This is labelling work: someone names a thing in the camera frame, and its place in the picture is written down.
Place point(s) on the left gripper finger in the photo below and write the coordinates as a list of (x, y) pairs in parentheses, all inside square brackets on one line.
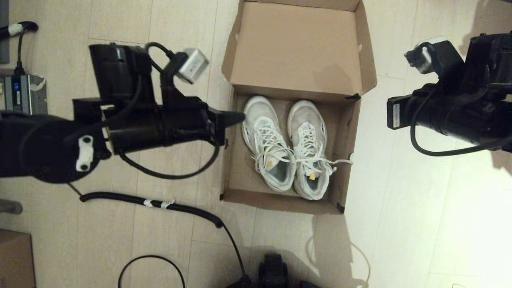
[(232, 118)]

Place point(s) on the dark grey panel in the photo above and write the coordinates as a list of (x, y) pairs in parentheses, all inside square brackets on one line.
[(3, 32)]

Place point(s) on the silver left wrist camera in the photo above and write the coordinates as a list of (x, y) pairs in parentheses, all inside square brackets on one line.
[(192, 66)]

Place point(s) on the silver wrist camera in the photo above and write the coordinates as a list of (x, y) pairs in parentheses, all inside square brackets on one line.
[(424, 60), (192, 66)]

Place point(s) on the grey furniture foot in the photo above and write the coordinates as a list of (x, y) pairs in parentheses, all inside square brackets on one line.
[(10, 206)]

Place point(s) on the white sneaker orange insole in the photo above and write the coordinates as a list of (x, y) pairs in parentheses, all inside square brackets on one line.
[(260, 112)]

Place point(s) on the small brown cardboard carton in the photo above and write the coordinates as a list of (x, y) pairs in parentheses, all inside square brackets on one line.
[(14, 260)]

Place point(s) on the grey power supply box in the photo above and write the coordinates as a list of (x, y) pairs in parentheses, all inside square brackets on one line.
[(24, 96)]

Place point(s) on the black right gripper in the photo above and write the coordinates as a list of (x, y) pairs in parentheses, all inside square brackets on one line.
[(460, 116)]

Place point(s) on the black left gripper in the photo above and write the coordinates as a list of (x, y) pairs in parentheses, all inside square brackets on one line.
[(120, 72)]

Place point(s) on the brown cardboard shoe box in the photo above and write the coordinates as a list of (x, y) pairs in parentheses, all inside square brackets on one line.
[(296, 48)]

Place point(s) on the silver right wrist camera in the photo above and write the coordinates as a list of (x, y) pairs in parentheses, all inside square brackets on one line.
[(424, 60)]

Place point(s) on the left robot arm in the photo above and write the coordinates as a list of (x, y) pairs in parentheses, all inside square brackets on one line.
[(40, 152)]

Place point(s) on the black robot torso part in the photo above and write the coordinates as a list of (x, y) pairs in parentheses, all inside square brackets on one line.
[(274, 272)]

